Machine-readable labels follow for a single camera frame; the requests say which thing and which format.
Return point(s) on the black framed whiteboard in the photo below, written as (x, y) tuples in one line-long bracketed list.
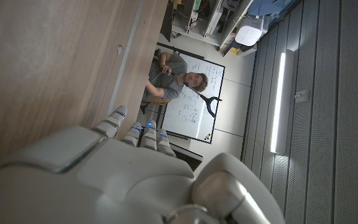
[(197, 121)]

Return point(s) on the black forked stick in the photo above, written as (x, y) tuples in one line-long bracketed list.
[(204, 97)]

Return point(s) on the white ceiling device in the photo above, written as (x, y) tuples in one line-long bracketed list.
[(249, 31)]

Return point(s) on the small ceiling box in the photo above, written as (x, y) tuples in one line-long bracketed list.
[(301, 96)]

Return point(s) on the person in grey t-shirt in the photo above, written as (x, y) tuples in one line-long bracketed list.
[(166, 81)]

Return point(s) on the long ceiling light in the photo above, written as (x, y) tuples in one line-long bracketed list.
[(278, 102)]

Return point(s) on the brown and black chair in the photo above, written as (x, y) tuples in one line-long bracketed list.
[(155, 100)]

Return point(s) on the white shelf cabinet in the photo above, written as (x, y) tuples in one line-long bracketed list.
[(197, 18)]

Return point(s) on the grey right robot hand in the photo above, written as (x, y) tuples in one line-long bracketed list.
[(104, 180)]

